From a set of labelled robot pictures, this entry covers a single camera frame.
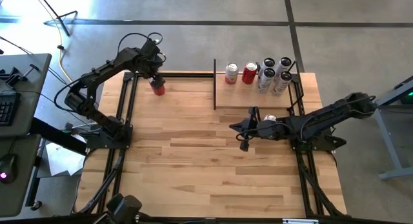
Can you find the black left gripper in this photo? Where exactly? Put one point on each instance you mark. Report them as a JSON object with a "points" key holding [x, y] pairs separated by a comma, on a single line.
{"points": [[151, 57]]}

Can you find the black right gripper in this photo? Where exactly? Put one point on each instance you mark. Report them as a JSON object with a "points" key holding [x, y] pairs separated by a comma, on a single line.
{"points": [[274, 130]]}

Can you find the red Coca-Cola Zero can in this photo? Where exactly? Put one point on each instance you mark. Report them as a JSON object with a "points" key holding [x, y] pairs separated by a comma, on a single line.
{"points": [[249, 76], [158, 90]]}

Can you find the pink white Spindrift can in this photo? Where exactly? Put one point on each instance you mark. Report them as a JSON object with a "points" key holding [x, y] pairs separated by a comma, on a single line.
{"points": [[270, 117], [231, 76]]}

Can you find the tall white can pink print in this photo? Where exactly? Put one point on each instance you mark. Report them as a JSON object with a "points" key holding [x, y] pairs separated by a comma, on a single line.
{"points": [[265, 83], [285, 62]]}

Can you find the tall white can blue print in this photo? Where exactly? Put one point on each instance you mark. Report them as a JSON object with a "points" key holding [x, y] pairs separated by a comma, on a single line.
{"points": [[268, 62], [280, 86]]}

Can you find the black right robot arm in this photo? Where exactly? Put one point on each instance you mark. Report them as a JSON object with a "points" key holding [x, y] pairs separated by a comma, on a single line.
{"points": [[332, 116]]}

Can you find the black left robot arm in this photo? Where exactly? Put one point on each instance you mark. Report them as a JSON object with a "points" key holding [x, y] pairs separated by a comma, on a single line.
{"points": [[106, 67]]}

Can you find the white paper sheets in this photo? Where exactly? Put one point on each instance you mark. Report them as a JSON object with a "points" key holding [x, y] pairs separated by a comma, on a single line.
{"points": [[61, 159]]}

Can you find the black tripod stand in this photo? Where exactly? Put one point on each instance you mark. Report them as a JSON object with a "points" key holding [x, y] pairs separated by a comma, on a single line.
{"points": [[51, 11]]}

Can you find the grey desk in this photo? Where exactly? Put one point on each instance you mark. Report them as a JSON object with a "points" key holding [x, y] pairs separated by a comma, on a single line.
{"points": [[29, 88]]}

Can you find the black boxy device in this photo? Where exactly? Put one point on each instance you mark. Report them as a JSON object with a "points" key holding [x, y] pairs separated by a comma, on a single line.
{"points": [[124, 208]]}

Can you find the grey metal table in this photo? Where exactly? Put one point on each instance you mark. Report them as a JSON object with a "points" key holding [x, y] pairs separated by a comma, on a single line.
{"points": [[388, 140]]}

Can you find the black keyboard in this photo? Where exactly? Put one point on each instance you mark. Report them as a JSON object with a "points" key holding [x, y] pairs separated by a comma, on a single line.
{"points": [[8, 109]]}

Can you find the black computer mouse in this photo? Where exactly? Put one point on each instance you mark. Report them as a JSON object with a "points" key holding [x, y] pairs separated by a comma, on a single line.
{"points": [[8, 167]]}

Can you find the black caster wheel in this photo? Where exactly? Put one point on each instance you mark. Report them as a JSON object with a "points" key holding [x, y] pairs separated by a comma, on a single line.
{"points": [[36, 205]]}

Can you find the black aluminium table frame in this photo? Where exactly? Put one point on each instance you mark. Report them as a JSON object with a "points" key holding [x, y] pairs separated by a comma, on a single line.
{"points": [[180, 75]]}

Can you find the wooden shelf black metal frame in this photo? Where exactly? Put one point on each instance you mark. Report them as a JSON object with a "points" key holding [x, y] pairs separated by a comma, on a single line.
{"points": [[245, 99]]}

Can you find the silver metal bracket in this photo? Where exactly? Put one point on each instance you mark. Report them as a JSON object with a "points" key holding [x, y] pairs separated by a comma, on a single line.
{"points": [[300, 221]]}

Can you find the black clamp mount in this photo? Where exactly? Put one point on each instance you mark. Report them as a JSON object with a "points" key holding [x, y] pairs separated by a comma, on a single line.
{"points": [[13, 76]]}

